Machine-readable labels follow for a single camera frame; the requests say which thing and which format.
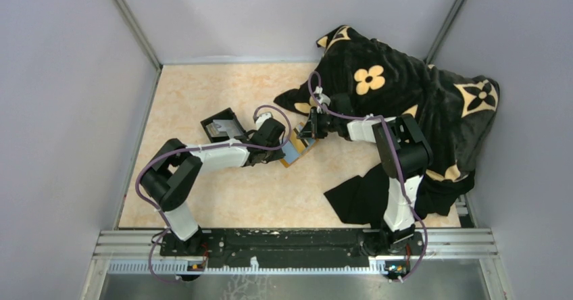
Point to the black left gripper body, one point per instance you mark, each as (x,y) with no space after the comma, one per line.
(273,155)

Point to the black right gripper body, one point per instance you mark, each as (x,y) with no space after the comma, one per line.
(322,123)

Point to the gold credit card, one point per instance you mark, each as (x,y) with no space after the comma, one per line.
(300,144)

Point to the blue credit card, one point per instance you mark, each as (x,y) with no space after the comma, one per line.
(291,154)

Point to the white card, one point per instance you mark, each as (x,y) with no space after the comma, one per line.
(224,129)

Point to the black plastic box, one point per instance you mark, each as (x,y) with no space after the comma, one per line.
(226,114)

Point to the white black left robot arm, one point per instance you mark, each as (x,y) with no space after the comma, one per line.
(169,177)

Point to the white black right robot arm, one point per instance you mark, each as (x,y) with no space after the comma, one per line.
(404,155)

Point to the black floral blanket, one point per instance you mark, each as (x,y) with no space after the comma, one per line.
(454,113)

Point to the black cloth piece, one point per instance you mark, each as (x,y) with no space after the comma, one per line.
(361,199)

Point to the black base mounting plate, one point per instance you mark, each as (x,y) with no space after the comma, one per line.
(289,249)

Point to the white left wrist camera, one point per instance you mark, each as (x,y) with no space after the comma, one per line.
(261,118)

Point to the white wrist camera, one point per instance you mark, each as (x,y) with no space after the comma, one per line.
(261,118)
(320,100)

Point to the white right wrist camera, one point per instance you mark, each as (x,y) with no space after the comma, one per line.
(320,100)

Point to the aluminium front rail frame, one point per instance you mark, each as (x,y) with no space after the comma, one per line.
(137,252)

